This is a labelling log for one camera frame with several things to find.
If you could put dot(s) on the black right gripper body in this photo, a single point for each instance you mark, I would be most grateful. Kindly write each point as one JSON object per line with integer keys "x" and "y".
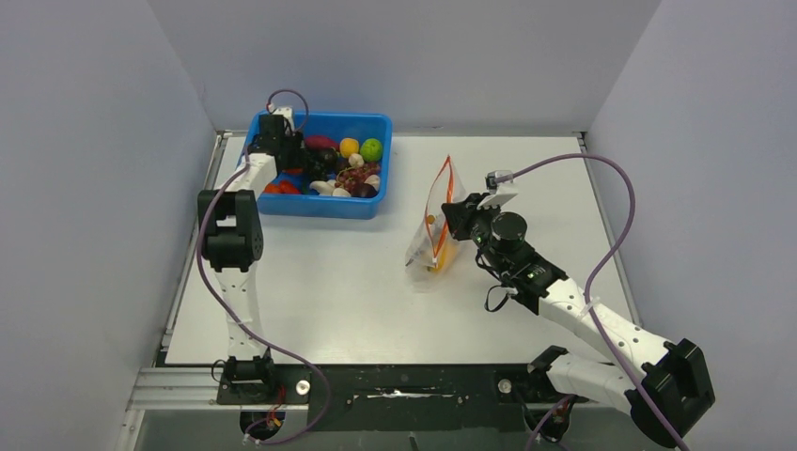
{"x": 484, "y": 219}

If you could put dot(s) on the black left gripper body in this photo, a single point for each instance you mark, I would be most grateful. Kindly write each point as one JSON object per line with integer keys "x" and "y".
{"x": 292, "y": 144}

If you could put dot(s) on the yellow bumpy pepper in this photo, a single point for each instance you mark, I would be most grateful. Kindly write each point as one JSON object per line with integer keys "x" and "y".
{"x": 443, "y": 260}

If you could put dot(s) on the dark mangosteen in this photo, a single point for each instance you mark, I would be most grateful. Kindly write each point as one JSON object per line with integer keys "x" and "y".
{"x": 328, "y": 158}

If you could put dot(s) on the clear zip top bag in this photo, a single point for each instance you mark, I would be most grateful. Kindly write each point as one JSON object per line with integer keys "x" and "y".
{"x": 446, "y": 188}

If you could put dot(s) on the yellow lemon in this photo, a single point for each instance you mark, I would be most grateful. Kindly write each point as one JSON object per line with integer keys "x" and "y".
{"x": 348, "y": 146}

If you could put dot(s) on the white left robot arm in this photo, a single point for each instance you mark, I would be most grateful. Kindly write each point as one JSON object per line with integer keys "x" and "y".
{"x": 228, "y": 249}

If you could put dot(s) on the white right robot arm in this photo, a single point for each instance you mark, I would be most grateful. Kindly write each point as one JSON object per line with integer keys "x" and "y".
{"x": 664, "y": 386}

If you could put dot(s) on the purple sweet potato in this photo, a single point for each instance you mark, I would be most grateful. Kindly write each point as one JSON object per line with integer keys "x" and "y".
{"x": 321, "y": 142}

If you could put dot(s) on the red chili pepper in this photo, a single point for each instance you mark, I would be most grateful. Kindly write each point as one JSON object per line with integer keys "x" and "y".
{"x": 286, "y": 187}

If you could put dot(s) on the orange red bumpy pepper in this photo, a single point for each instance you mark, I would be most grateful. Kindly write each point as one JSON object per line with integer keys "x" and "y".
{"x": 273, "y": 188}

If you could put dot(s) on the white mushroom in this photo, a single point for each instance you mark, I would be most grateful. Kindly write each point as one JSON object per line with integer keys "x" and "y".
{"x": 327, "y": 188}

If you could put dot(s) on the blue plastic bin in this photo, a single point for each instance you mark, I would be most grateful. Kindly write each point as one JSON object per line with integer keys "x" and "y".
{"x": 333, "y": 126}

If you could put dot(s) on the red grape bunch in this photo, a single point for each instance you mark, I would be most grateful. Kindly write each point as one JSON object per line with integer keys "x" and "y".
{"x": 352, "y": 177}

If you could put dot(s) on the white garlic bulb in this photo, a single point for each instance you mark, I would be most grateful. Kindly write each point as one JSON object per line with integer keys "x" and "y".
{"x": 356, "y": 160}

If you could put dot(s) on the green custard apple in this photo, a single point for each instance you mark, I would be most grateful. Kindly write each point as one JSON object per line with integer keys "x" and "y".
{"x": 371, "y": 150}

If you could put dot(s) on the dark purple passion fruit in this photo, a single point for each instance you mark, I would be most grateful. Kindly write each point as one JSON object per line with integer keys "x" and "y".
{"x": 364, "y": 190}

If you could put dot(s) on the small white garlic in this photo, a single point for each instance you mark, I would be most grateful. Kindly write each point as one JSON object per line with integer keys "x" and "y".
{"x": 374, "y": 181}

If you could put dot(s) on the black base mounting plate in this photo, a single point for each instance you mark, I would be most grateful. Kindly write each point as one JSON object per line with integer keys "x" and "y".
{"x": 387, "y": 398}

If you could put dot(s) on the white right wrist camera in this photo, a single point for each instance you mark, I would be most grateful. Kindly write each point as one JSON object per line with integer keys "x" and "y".
{"x": 500, "y": 190}

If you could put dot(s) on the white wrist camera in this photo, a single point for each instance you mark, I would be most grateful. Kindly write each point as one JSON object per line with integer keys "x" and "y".
{"x": 287, "y": 113}
{"x": 500, "y": 190}

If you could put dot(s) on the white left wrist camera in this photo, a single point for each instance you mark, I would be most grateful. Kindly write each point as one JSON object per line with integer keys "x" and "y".
{"x": 287, "y": 113}

